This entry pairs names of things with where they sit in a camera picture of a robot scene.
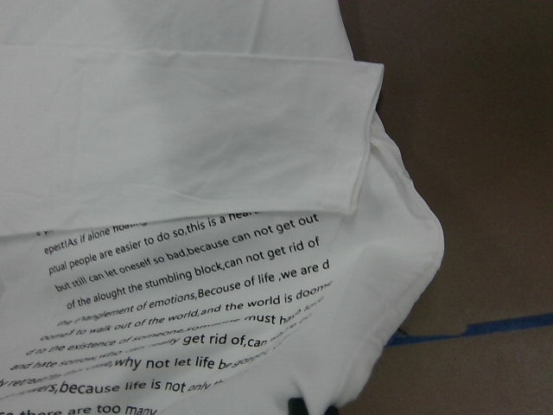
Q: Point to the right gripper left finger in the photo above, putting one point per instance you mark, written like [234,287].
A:
[297,406]

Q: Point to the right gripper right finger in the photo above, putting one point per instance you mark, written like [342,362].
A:
[332,410]

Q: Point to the white long-sleeve printed shirt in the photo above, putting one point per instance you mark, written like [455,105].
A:
[201,211]

